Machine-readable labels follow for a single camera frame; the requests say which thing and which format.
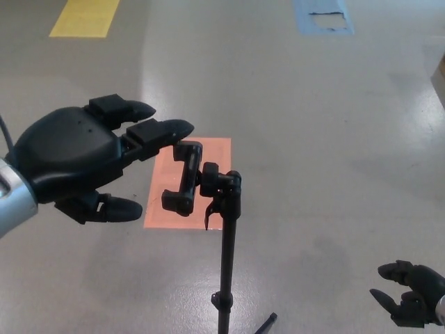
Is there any orange floor marking rectangle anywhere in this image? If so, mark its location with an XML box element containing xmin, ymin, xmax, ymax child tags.
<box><xmin>143</xmin><ymin>136</ymin><xmax>232</xmax><ymax>230</ymax></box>

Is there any torn blue floor marking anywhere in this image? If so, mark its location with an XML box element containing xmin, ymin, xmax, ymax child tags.
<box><xmin>293</xmin><ymin>0</ymin><xmax>355</xmax><ymax>35</ymax></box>

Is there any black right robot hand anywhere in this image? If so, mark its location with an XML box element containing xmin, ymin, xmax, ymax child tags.
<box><xmin>369</xmin><ymin>260</ymin><xmax>445</xmax><ymax>328</ymax></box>

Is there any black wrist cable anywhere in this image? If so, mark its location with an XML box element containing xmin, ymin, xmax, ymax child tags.
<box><xmin>0</xmin><ymin>113</ymin><xmax>15</xmax><ymax>159</ymax></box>

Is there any black phone stand tripod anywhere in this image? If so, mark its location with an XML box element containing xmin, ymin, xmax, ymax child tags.
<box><xmin>161</xmin><ymin>141</ymin><xmax>278</xmax><ymax>334</ymax></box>

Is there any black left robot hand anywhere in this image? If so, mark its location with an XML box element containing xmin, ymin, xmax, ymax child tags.
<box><xmin>9</xmin><ymin>93</ymin><xmax>195</xmax><ymax>225</ymax></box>

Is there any cardboard box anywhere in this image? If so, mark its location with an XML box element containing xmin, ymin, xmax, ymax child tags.
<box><xmin>430</xmin><ymin>51</ymin><xmax>445</xmax><ymax>109</ymax></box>

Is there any yellow floor marking rectangle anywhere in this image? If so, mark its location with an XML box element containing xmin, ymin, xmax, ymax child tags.
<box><xmin>49</xmin><ymin>0</ymin><xmax>121</xmax><ymax>38</ymax></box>

